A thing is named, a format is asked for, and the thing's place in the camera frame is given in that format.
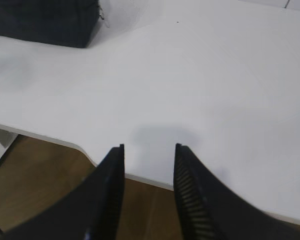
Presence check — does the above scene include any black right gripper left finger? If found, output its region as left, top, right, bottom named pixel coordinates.
left=3, top=144, right=125, bottom=240

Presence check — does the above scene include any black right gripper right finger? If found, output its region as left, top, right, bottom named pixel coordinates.
left=173, top=143, right=300, bottom=240

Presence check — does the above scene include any dark navy lunch bag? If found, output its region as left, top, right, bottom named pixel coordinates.
left=0, top=0, right=101, bottom=49

